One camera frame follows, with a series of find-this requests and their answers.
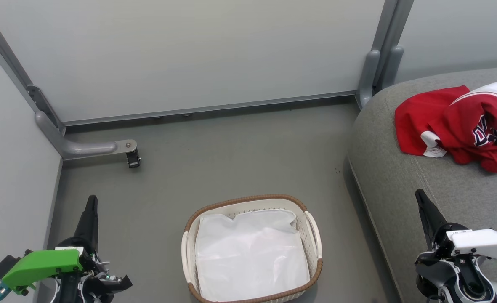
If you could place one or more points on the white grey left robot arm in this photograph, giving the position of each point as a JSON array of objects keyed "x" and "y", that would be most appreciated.
[{"x": 69, "y": 290}]

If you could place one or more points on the white laundry basket brown rim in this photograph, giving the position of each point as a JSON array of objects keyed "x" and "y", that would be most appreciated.
[{"x": 312, "y": 235}]

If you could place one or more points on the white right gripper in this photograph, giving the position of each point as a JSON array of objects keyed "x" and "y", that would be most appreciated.
[{"x": 479, "y": 243}]

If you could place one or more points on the grey slanted partition post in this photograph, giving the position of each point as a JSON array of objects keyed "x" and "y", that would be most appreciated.
[{"x": 21, "y": 80}]

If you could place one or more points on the red jacket white stripes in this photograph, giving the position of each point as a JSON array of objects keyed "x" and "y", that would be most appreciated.
[{"x": 471, "y": 113}]

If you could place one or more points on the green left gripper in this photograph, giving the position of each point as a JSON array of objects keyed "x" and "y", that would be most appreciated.
[{"x": 42, "y": 265}]

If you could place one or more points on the grey fabric sofa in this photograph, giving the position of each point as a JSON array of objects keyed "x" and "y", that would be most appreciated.
[{"x": 399, "y": 176}]

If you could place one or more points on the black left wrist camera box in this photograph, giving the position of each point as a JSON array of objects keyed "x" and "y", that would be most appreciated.
[{"x": 4, "y": 264}]

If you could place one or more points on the white basket liner cloth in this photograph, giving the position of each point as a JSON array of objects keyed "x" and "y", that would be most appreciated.
[{"x": 248, "y": 256}]

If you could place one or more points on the grey metal support foot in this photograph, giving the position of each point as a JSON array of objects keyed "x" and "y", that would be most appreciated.
[{"x": 84, "y": 148}]

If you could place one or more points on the grey double partition post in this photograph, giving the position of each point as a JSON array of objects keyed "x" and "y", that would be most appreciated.
[{"x": 374, "y": 67}]

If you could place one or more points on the red garment white cuff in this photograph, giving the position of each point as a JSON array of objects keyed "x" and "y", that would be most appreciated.
[{"x": 416, "y": 122}]

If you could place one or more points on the grey partition bottom rail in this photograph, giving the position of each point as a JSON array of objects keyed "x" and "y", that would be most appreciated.
[{"x": 210, "y": 108}]

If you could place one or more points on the black castor wheel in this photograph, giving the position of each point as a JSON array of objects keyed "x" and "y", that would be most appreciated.
[{"x": 133, "y": 160}]

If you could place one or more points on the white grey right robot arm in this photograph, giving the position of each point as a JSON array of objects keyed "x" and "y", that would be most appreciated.
[{"x": 463, "y": 282}]

